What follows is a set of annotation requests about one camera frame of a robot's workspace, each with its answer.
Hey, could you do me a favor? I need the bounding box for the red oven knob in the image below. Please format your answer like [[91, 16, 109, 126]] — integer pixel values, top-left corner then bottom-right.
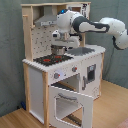
[[54, 73, 60, 79], [71, 66, 79, 73]]

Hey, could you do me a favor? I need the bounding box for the grey toy sink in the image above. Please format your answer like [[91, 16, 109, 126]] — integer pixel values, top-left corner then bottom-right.
[[67, 47, 94, 56]]

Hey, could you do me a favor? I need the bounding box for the left red oven knob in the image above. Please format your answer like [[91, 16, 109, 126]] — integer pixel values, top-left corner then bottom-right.
[[54, 73, 60, 79]]

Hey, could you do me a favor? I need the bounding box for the grey range hood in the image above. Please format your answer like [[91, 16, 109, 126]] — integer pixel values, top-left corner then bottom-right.
[[34, 5, 57, 27]]

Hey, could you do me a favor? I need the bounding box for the white cabinet door with dispenser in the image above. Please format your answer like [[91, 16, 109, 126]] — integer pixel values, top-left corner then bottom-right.
[[79, 54, 102, 99]]

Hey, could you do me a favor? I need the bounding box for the white oven door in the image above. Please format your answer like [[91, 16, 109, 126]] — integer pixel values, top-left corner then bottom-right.
[[49, 86, 93, 128]]

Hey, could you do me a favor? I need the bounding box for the small metal pot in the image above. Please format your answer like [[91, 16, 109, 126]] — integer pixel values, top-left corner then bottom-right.
[[51, 45, 65, 55]]

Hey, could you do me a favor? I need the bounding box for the black toy stovetop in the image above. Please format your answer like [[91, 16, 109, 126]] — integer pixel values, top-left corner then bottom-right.
[[34, 54, 71, 66]]

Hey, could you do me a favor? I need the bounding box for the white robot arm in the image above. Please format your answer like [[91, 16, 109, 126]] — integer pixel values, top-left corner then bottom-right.
[[52, 9, 128, 50]]

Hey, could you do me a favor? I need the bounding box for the white microwave door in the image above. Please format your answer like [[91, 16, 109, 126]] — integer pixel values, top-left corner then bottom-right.
[[67, 3, 90, 18]]

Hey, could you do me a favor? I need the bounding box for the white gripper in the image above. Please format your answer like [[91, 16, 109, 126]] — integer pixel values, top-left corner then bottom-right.
[[52, 30, 80, 48]]

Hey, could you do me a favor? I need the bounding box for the wooden toy kitchen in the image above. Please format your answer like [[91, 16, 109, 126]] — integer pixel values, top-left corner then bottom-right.
[[22, 2, 105, 128]]

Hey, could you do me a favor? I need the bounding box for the right red oven knob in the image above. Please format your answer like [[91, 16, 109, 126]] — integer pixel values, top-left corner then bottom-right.
[[71, 66, 79, 73]]

